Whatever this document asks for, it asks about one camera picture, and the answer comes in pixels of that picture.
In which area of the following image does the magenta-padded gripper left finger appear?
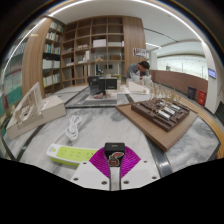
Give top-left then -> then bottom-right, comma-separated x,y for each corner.
70,146 -> 113,192

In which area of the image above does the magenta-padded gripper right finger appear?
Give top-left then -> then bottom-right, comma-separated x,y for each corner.
118,146 -> 162,192

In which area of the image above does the black charger block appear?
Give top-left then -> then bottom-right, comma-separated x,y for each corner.
103,142 -> 126,168

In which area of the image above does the white and green power strip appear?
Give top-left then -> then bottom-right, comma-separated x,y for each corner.
45,143 -> 100,167

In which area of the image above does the wooden base board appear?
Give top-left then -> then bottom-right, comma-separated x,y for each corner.
115,99 -> 200,153

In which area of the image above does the dark brown architectural model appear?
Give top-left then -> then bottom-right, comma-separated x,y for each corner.
130,97 -> 191,133

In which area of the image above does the white model on beige base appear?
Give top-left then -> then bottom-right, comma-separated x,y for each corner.
5,81 -> 67,140

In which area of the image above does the grey flat base board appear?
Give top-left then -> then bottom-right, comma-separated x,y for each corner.
84,91 -> 119,102

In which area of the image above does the small white architectural model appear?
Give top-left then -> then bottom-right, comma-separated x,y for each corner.
125,79 -> 151,95

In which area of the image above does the black box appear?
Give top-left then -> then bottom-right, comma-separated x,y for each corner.
88,75 -> 101,96

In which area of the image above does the dark bin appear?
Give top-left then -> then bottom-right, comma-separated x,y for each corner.
187,86 -> 198,101

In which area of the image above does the red bin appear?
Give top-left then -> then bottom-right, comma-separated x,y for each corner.
197,89 -> 208,107

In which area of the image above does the long brown counter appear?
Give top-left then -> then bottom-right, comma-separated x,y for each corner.
148,69 -> 209,96

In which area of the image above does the person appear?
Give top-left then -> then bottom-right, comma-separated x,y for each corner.
125,60 -> 151,80

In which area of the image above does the wooden bookshelf with books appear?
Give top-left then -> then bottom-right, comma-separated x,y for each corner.
40,19 -> 66,95

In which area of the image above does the wooden grid shelf unit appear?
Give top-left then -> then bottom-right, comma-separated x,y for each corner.
59,16 -> 125,86

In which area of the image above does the ceiling light strip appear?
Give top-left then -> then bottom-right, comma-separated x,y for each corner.
145,42 -> 162,50

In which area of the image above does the white coiled power cable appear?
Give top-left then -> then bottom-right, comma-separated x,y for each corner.
53,114 -> 83,146

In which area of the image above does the wall poster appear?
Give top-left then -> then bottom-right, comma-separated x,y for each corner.
132,47 -> 148,58

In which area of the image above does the wall screen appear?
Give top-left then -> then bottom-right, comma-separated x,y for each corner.
207,68 -> 218,80

